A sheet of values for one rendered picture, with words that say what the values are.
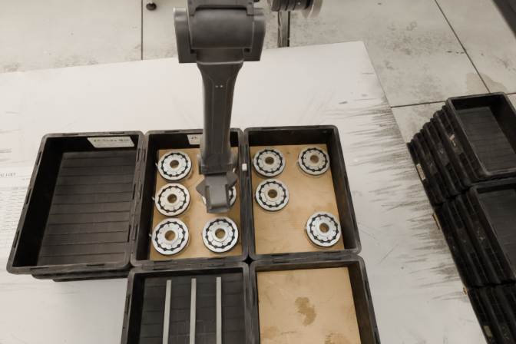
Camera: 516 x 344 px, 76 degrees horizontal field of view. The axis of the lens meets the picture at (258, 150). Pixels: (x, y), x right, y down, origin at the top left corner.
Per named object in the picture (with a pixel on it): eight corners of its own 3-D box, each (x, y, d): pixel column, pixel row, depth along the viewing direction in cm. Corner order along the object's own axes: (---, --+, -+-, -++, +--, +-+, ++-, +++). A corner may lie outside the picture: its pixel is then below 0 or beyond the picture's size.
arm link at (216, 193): (235, 147, 74) (196, 150, 72) (242, 196, 69) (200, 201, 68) (232, 167, 85) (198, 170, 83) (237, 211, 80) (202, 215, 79)
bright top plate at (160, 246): (155, 218, 95) (154, 218, 95) (190, 219, 96) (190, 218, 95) (150, 254, 91) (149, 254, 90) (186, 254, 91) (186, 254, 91)
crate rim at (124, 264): (47, 137, 101) (42, 133, 99) (146, 133, 103) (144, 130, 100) (9, 275, 82) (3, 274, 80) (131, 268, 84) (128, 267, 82)
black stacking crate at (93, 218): (62, 151, 109) (44, 134, 99) (153, 148, 111) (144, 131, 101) (32, 279, 91) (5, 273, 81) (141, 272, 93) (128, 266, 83)
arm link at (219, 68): (261, -5, 41) (172, -6, 39) (269, 28, 39) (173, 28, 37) (236, 153, 79) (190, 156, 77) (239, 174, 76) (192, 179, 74)
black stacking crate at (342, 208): (243, 145, 113) (243, 128, 103) (328, 143, 115) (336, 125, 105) (249, 266, 95) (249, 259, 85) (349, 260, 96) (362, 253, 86)
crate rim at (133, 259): (147, 133, 103) (144, 130, 100) (243, 130, 104) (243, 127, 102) (131, 268, 84) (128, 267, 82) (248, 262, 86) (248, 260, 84)
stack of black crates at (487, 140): (404, 143, 193) (445, 97, 153) (451, 137, 196) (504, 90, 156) (431, 209, 175) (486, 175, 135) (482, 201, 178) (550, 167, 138)
